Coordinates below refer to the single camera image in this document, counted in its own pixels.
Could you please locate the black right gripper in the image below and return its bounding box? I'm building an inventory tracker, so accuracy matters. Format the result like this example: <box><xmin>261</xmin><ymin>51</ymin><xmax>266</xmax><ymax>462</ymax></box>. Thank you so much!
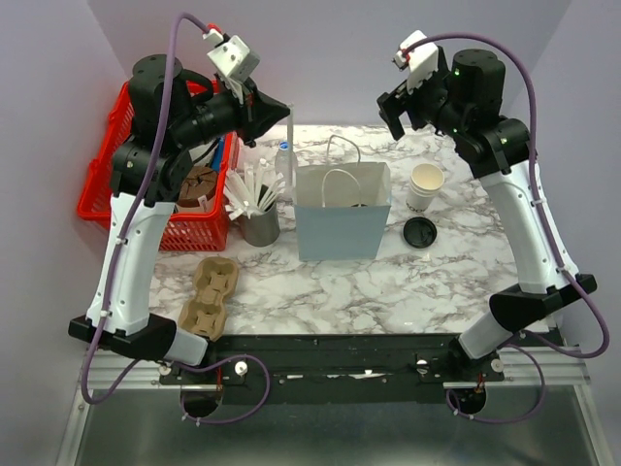
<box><xmin>375</xmin><ymin>56</ymin><xmax>466</xmax><ymax>141</ymax></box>

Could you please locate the brown round chocolate cake box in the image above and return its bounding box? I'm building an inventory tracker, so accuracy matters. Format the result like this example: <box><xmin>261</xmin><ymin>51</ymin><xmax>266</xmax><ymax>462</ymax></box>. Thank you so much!
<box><xmin>177</xmin><ymin>166</ymin><xmax>218</xmax><ymax>214</ymax></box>

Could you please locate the brown cardboard cup carrier stack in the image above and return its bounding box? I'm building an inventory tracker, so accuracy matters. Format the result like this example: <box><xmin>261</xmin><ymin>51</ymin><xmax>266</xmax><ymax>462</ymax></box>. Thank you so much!
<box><xmin>178</xmin><ymin>256</ymin><xmax>240</xmax><ymax>342</ymax></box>

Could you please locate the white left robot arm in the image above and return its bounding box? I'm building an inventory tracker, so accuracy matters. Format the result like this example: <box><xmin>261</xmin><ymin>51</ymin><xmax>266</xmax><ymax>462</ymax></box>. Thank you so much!
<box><xmin>68</xmin><ymin>50</ymin><xmax>289</xmax><ymax>383</ymax></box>

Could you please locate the grey metal straw holder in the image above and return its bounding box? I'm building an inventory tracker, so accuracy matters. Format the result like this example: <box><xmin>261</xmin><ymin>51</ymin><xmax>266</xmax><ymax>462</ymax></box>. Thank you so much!
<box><xmin>239</xmin><ymin>202</ymin><xmax>280</xmax><ymax>248</ymax></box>

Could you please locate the red plastic shopping basket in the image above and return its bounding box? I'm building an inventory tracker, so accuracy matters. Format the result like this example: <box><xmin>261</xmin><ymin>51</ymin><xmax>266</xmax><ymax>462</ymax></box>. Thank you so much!
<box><xmin>76</xmin><ymin>83</ymin><xmax>241</xmax><ymax>251</ymax></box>

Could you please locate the stack of white paper cups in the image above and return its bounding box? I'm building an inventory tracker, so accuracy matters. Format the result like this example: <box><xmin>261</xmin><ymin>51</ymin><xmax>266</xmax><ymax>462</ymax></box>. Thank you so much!
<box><xmin>407</xmin><ymin>163</ymin><xmax>444</xmax><ymax>212</ymax></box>

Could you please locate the clear water bottle blue cap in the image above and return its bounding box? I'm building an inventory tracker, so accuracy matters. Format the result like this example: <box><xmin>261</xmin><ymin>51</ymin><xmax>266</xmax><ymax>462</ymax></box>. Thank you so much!
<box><xmin>275</xmin><ymin>141</ymin><xmax>293</xmax><ymax>190</ymax></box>

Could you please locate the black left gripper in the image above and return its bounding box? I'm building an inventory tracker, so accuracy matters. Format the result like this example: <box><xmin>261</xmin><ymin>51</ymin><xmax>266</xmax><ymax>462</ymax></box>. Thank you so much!
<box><xmin>172</xmin><ymin>74</ymin><xmax>291</xmax><ymax>150</ymax></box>

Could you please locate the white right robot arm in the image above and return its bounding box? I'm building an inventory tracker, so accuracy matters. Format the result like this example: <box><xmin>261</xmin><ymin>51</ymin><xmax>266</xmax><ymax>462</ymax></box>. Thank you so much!
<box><xmin>377</xmin><ymin>43</ymin><xmax>597</xmax><ymax>381</ymax></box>

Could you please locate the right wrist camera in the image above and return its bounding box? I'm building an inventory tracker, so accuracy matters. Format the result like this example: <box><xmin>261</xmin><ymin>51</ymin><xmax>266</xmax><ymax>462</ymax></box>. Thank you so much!
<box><xmin>392</xmin><ymin>30</ymin><xmax>440</xmax><ymax>94</ymax></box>

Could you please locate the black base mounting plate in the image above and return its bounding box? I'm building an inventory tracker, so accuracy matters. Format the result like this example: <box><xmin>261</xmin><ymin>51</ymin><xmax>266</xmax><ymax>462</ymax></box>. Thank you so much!
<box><xmin>160</xmin><ymin>334</ymin><xmax>504</xmax><ymax>405</ymax></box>

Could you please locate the light blue paper bag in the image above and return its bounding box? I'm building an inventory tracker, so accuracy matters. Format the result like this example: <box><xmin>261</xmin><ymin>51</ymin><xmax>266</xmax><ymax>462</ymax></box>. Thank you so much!
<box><xmin>293</xmin><ymin>155</ymin><xmax>392</xmax><ymax>262</ymax></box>

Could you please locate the aluminium rail frame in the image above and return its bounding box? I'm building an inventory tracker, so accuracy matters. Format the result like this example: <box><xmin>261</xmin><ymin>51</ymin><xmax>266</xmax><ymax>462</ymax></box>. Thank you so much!
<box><xmin>57</xmin><ymin>348</ymin><xmax>612</xmax><ymax>465</ymax></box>

